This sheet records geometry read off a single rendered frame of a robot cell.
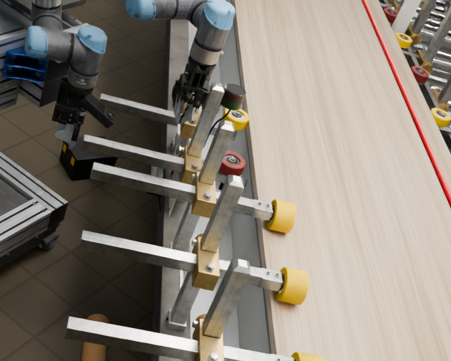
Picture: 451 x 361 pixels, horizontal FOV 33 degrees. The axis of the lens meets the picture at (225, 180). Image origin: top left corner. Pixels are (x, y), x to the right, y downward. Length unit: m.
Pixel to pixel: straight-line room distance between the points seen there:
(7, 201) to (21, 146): 0.66
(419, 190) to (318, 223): 0.48
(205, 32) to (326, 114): 0.83
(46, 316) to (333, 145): 1.16
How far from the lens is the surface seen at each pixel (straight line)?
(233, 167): 2.14
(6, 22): 2.40
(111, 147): 2.13
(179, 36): 3.17
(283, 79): 2.70
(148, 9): 1.86
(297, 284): 1.76
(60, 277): 2.94
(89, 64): 1.98
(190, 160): 2.16
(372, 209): 2.25
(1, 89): 2.43
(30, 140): 3.54
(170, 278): 2.03
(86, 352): 2.64
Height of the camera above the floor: 2.08
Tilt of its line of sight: 35 degrees down
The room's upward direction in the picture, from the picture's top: 23 degrees clockwise
